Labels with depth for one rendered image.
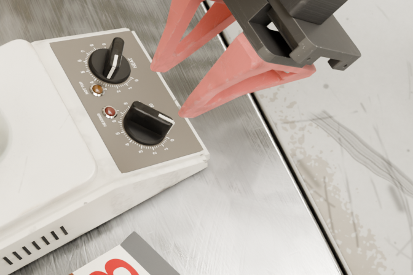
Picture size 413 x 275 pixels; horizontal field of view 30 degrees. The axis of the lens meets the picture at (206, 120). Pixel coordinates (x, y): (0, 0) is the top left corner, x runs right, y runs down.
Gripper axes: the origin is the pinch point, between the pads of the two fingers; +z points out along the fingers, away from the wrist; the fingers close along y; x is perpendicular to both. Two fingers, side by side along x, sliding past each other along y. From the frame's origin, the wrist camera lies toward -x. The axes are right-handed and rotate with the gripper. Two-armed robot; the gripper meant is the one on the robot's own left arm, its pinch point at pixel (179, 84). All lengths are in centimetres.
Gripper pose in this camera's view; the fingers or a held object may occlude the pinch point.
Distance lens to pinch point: 46.2
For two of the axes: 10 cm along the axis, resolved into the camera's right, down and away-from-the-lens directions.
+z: -6.7, 6.0, 4.4
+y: 4.9, 8.0, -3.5
